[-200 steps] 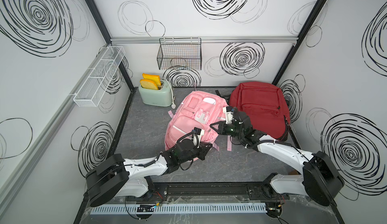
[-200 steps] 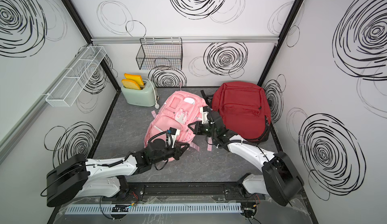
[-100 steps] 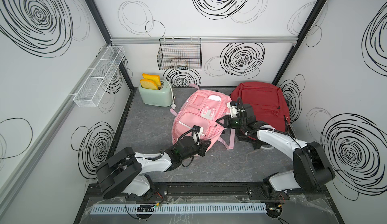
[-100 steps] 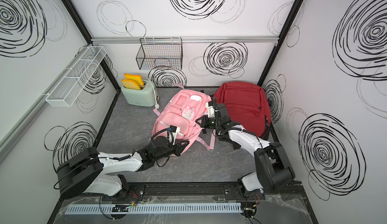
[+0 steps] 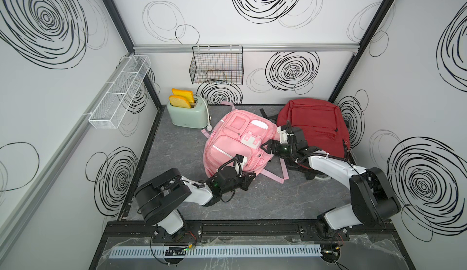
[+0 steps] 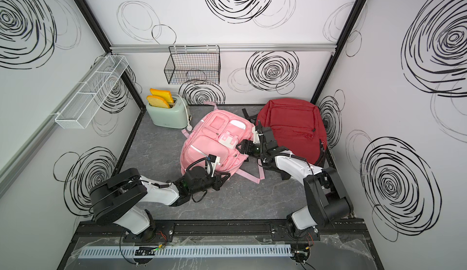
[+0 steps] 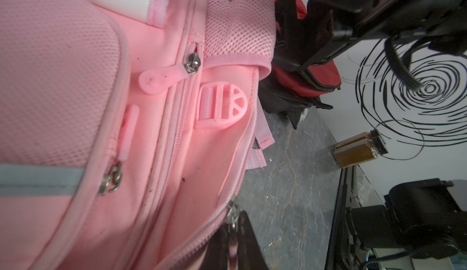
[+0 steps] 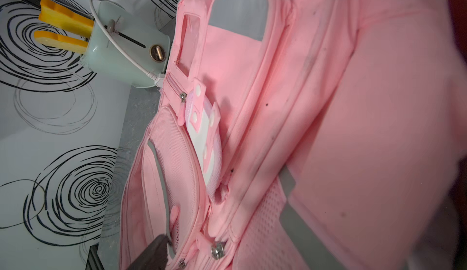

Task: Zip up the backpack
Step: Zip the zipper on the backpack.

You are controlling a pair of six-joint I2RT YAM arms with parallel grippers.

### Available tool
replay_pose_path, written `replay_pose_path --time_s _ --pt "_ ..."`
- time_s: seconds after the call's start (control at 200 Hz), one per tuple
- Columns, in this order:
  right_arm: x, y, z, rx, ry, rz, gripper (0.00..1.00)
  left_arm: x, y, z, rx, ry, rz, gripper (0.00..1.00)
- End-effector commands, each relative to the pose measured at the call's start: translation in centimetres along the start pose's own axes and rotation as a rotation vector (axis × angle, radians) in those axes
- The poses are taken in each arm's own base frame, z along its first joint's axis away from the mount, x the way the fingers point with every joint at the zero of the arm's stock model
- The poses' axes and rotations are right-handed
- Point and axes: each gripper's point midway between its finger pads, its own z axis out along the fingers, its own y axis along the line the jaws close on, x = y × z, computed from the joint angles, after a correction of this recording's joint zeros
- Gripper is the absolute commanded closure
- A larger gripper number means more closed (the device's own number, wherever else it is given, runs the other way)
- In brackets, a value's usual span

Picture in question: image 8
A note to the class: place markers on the mint green toaster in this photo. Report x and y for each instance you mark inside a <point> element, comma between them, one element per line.
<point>122,46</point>

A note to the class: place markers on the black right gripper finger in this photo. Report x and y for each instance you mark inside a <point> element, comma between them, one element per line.
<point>154,257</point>

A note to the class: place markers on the toast slice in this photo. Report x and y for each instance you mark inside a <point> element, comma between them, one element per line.
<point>60,41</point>
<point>65,19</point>

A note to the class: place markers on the pink backpack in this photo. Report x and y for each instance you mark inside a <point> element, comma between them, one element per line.
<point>303,135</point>

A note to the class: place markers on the rear toast slice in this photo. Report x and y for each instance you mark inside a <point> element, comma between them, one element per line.
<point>65,19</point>

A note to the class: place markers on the front toast slice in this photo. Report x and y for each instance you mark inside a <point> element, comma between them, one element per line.
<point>60,41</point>

